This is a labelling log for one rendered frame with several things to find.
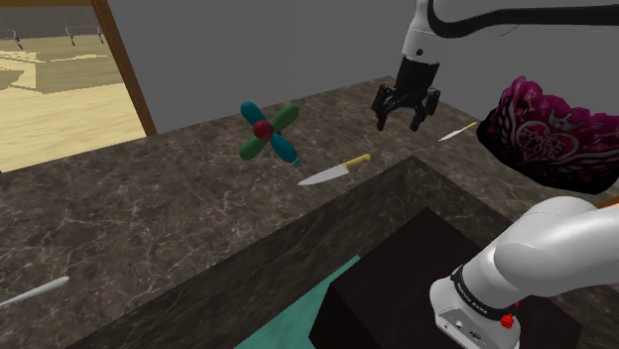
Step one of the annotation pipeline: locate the pink black printed bag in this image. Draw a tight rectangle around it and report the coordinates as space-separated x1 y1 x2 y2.
475 75 619 195

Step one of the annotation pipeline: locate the small pale handled knife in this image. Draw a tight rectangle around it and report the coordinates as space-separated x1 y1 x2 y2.
437 121 479 143

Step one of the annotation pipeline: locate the brown wooden door frame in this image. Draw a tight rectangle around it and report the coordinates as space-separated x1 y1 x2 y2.
0 0 159 138

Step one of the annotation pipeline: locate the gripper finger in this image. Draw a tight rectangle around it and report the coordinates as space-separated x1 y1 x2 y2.
409 87 441 133
370 84 406 132

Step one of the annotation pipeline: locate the blue green red propeller toy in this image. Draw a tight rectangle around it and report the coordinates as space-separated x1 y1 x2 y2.
238 97 308 169

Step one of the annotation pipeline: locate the yellow handled kitchen knife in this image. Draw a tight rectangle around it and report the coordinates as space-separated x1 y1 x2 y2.
297 153 373 187

